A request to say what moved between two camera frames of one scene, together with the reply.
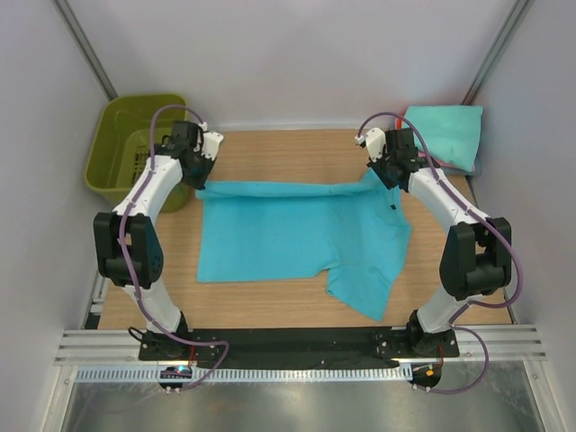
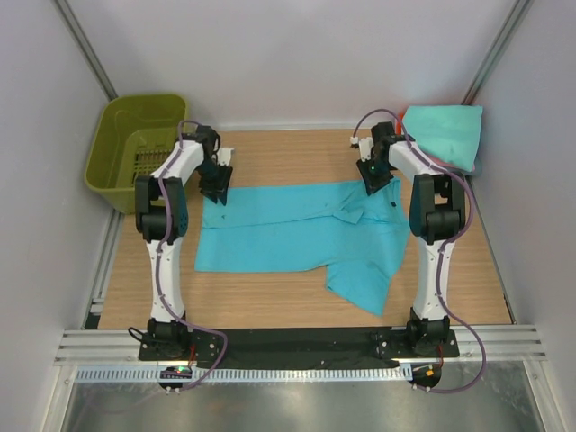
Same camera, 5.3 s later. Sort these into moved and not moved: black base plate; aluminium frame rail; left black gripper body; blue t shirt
Moved: left black gripper body
Not moved: black base plate; blue t shirt; aluminium frame rail
